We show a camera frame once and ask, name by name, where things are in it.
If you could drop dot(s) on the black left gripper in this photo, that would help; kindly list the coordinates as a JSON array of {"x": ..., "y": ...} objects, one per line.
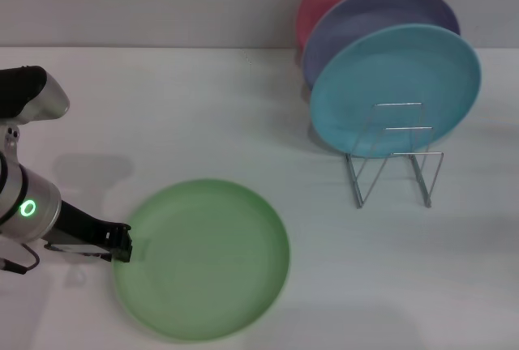
[{"x": 79, "y": 228}]

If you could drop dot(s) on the purple round plate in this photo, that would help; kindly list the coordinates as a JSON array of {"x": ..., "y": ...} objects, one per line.
[{"x": 365, "y": 14}]

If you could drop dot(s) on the light blue round plate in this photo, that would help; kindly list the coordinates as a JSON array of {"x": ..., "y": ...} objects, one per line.
[{"x": 385, "y": 74}]

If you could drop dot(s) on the green round plate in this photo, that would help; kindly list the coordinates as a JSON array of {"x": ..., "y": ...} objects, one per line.
[{"x": 202, "y": 261}]

